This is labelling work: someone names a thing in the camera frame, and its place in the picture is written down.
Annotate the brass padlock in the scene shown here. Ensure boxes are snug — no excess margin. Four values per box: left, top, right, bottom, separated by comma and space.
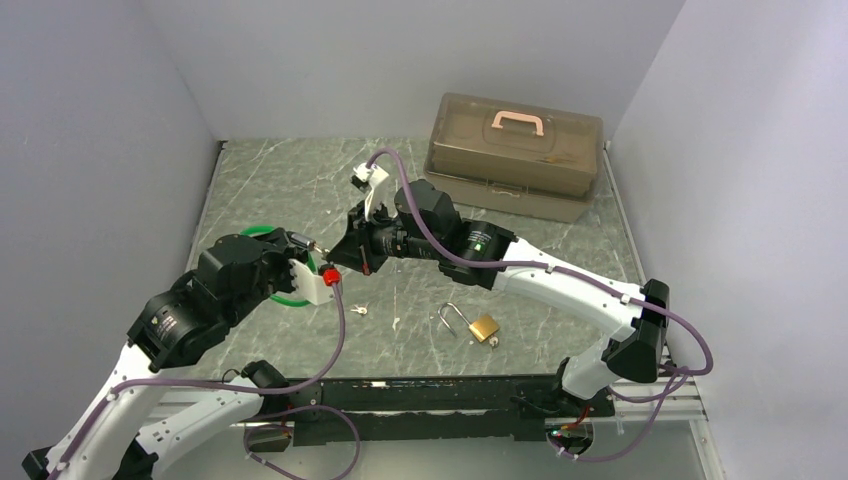
437, 302, 500, 343

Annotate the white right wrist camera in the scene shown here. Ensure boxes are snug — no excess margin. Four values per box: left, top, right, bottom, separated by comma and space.
351, 163, 390, 223

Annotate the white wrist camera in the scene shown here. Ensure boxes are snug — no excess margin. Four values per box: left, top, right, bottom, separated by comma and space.
351, 163, 390, 223
282, 259, 342, 306

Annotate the beige plastic toolbox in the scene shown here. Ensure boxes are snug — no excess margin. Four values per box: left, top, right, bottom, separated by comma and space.
423, 93, 604, 223

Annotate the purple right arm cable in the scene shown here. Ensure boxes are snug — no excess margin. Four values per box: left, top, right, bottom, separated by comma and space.
365, 146, 715, 464

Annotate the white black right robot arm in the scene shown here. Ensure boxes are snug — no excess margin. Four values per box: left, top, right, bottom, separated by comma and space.
328, 177, 670, 415

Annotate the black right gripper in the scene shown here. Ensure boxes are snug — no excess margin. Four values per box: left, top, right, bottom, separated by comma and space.
326, 198, 443, 277

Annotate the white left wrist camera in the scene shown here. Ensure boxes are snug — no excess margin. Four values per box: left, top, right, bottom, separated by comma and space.
282, 259, 342, 306

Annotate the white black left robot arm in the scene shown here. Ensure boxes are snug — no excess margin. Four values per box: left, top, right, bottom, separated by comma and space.
22, 228, 323, 479

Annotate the green cable loop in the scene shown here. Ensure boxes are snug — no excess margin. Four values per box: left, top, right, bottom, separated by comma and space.
238, 225, 319, 309

